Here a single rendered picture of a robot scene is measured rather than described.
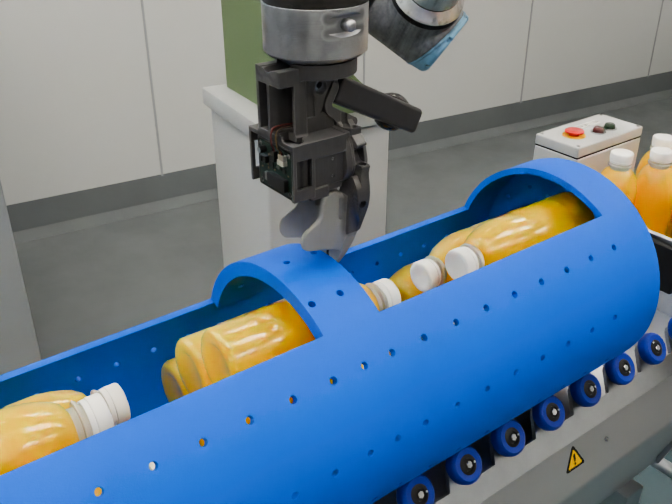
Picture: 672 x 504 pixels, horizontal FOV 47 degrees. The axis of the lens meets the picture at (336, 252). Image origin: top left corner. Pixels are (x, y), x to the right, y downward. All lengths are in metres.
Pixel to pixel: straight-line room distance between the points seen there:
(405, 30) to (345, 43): 0.97
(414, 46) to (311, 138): 0.98
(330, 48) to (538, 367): 0.41
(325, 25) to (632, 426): 0.76
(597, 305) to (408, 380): 0.28
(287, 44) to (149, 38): 3.02
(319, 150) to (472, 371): 0.27
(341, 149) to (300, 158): 0.04
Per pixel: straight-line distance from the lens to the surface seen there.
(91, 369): 0.85
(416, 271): 0.95
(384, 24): 1.63
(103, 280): 3.27
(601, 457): 1.13
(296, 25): 0.63
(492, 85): 4.76
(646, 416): 1.20
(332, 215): 0.71
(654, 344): 1.17
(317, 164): 0.67
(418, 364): 0.73
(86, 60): 3.59
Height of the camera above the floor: 1.60
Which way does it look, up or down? 29 degrees down
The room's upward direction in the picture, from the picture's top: straight up
